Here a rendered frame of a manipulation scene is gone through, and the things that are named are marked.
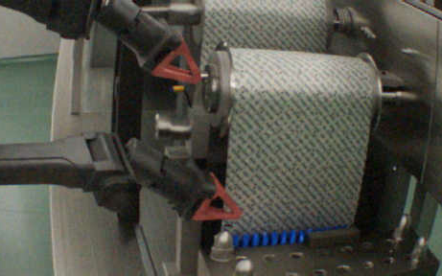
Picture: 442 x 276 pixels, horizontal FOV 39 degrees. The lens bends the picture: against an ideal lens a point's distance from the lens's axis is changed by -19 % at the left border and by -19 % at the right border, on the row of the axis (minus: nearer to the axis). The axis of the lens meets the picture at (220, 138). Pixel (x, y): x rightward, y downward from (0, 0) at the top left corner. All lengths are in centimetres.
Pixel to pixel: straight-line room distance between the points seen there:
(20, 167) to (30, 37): 579
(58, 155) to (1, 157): 11
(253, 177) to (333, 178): 14
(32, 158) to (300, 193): 46
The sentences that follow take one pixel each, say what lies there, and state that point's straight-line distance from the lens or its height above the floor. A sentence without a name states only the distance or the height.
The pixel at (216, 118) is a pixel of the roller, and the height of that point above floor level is 121.
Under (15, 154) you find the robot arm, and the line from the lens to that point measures 94.
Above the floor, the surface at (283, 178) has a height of 113.
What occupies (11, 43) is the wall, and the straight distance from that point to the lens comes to 674.
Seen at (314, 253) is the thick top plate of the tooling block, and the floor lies 103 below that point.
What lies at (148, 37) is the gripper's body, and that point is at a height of 134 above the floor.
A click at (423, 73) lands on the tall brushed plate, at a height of 133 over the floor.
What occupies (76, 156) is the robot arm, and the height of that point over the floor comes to 120.
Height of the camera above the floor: 156
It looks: 19 degrees down
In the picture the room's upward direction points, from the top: 4 degrees clockwise
